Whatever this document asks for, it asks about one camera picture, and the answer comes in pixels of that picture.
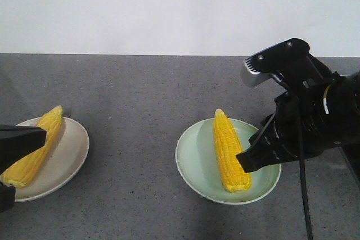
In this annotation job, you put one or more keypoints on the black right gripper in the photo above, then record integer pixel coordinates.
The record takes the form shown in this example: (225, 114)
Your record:
(296, 130)

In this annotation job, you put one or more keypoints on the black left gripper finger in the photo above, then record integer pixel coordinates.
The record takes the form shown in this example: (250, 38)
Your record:
(19, 141)
(7, 197)

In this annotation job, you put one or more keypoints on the yellow corn cob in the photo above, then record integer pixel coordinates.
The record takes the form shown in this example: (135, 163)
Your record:
(23, 172)
(227, 146)

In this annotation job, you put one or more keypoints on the beige round plate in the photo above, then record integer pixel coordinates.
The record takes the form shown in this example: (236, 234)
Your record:
(64, 160)

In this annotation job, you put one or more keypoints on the light green round plate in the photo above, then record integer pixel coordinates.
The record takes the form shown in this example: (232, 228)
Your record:
(197, 164)

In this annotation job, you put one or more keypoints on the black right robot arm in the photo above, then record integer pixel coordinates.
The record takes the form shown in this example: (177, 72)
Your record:
(344, 109)

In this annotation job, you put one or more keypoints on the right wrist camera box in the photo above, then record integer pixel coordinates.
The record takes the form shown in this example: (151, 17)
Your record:
(290, 56)

